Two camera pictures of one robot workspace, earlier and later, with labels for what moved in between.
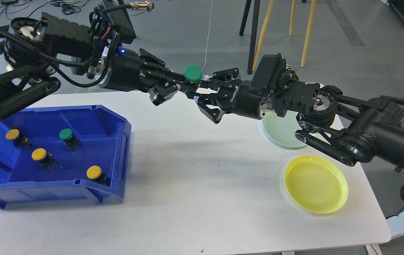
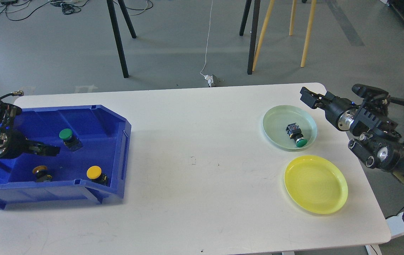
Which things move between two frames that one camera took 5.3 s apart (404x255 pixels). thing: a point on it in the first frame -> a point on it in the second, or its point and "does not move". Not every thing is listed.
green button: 192,73 -> 295,132
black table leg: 257,7 does not move
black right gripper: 237,98 -> 341,113
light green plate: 282,129 does not move
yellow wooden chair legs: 265,24 does not move
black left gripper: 130,71 -> 5,143
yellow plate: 315,184 does not move
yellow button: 94,173 does not move
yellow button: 46,159 -> 43,175
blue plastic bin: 71,153 does not move
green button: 72,142 does not move
